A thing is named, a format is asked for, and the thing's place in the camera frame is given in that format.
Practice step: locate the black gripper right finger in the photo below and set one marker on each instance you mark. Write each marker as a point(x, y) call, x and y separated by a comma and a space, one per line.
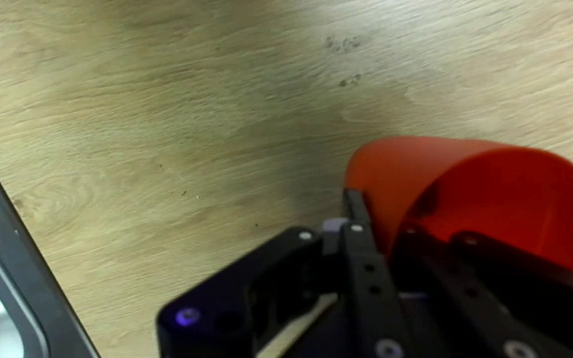
point(486, 305)

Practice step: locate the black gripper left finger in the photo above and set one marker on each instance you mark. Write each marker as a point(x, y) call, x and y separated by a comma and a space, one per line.
point(367, 279)

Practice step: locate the orange plastic cup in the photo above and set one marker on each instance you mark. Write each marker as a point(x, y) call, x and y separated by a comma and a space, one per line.
point(498, 192)

